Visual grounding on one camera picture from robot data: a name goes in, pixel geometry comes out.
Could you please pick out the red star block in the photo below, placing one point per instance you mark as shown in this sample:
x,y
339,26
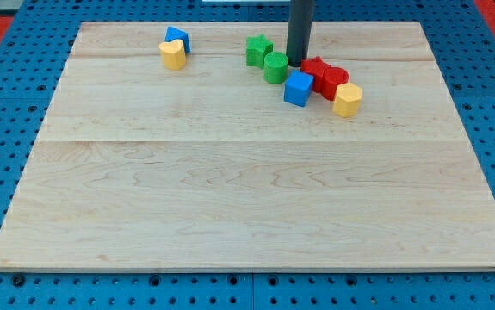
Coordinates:
x,y
315,67

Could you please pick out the green cylinder block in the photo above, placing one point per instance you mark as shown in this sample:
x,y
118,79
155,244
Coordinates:
x,y
275,67

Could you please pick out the yellow hexagon block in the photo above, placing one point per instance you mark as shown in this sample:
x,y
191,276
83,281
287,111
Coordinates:
x,y
347,100

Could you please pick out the green star block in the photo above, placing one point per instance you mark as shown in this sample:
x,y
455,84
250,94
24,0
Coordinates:
x,y
257,47

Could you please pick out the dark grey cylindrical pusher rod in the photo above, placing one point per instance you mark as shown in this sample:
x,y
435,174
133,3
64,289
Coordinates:
x,y
299,30

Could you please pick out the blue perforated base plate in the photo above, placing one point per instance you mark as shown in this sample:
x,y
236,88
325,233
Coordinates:
x,y
33,53

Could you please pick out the light wooden board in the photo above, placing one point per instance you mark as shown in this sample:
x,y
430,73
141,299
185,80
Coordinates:
x,y
141,169

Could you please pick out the blue triangle block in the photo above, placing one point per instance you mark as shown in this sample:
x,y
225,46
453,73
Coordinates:
x,y
173,33

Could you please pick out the blue cube block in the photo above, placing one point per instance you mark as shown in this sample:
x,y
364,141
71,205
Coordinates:
x,y
298,88

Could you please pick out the red cylinder block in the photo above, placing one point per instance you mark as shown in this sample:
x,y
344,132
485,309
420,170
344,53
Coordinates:
x,y
332,77

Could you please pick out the yellow heart block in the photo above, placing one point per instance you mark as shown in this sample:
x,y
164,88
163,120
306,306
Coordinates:
x,y
173,54

